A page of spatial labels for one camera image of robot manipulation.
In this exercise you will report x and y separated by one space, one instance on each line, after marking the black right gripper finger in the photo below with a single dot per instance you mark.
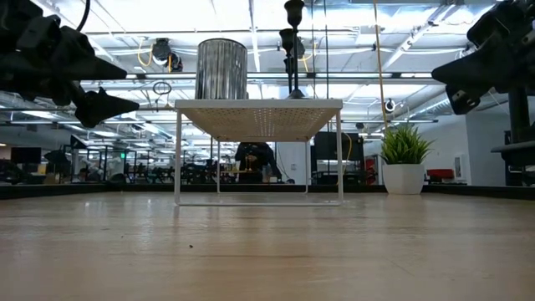
462 100
472 71

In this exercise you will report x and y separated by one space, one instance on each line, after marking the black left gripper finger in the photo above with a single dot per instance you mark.
88 67
100 108

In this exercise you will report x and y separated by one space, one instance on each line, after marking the silver cylindrical candle holder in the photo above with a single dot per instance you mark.
221 71

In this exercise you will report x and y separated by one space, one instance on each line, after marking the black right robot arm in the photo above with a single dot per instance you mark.
518 117

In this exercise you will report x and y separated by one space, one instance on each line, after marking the small black ceiling reel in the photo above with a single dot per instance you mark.
389 105

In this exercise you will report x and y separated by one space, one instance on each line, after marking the red background box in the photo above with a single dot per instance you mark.
440 174

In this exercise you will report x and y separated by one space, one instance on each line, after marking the black background monitor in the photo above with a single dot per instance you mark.
26 154

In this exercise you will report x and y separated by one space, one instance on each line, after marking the green plant in white pot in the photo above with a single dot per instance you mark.
403 177

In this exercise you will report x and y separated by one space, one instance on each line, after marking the black background cabinet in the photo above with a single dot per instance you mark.
334 146

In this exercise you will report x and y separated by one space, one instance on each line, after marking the white perforated metal shelf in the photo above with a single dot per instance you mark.
259 103

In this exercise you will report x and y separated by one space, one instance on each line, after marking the person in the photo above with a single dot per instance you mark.
255 154

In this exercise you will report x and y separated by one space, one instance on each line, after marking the white wall panel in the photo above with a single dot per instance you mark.
460 167

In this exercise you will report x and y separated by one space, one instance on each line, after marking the black aluminium table frame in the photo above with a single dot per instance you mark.
480 191

